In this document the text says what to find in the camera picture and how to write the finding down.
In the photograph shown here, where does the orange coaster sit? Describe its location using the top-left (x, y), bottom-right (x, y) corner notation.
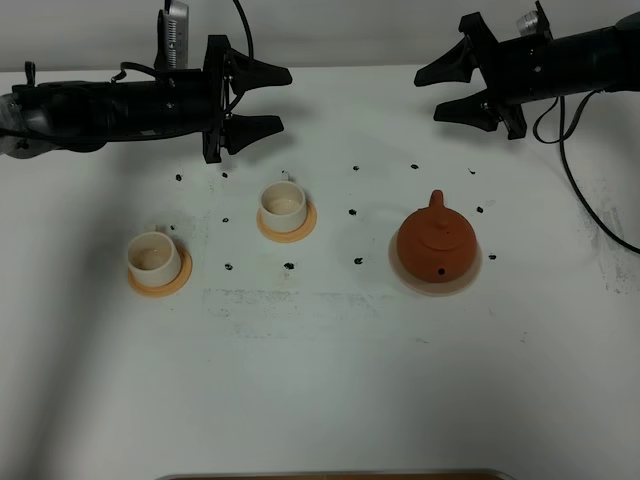
top-left (256, 201), bottom-right (317, 243)
top-left (127, 244), bottom-right (193, 298)

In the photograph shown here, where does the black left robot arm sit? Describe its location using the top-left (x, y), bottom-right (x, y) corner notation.
top-left (1, 35), bottom-right (292, 164)

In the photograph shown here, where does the brown tray edge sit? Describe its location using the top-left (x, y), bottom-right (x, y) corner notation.
top-left (163, 469), bottom-right (513, 480)

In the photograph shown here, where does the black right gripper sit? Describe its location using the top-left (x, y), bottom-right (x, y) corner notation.
top-left (414, 12), bottom-right (552, 140)

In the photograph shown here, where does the orange coaster left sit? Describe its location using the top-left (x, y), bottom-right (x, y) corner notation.
top-left (127, 244), bottom-right (193, 298)

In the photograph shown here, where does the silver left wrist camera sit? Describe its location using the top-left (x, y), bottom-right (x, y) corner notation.
top-left (154, 0), bottom-right (189, 71)

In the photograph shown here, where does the beige teapot saucer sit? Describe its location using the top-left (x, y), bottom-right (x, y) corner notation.
top-left (388, 231), bottom-right (483, 297)

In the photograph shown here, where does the white teacup centre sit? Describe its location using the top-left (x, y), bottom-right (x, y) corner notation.
top-left (259, 170), bottom-right (307, 233)

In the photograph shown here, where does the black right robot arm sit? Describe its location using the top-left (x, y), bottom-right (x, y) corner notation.
top-left (414, 5), bottom-right (639, 140)

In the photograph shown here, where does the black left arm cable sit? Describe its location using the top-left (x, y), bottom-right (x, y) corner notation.
top-left (232, 0), bottom-right (254, 60)

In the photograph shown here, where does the white teacup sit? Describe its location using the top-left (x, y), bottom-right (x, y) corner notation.
top-left (259, 170), bottom-right (307, 233)
top-left (127, 231), bottom-right (182, 288)

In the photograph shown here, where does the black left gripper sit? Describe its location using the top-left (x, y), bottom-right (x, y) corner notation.
top-left (202, 35), bottom-right (292, 164)

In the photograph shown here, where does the brown clay teapot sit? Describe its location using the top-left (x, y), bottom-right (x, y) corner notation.
top-left (396, 190), bottom-right (477, 284)

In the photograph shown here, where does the white teacup left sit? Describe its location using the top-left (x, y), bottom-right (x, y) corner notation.
top-left (127, 231), bottom-right (182, 288)

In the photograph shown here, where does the orange coaster centre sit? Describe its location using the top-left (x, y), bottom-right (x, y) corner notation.
top-left (256, 201), bottom-right (317, 243)

